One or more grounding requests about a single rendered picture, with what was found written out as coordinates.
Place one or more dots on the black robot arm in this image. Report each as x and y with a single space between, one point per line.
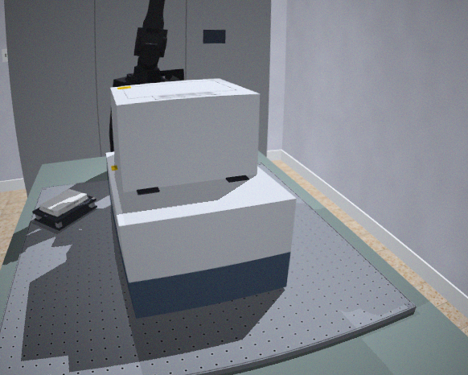
149 46

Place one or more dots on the grey lab instrument housing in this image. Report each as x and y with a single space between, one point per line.
199 223

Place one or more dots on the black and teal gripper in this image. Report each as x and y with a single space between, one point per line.
143 77

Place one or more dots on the white well pcr plate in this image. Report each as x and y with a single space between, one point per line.
63 202

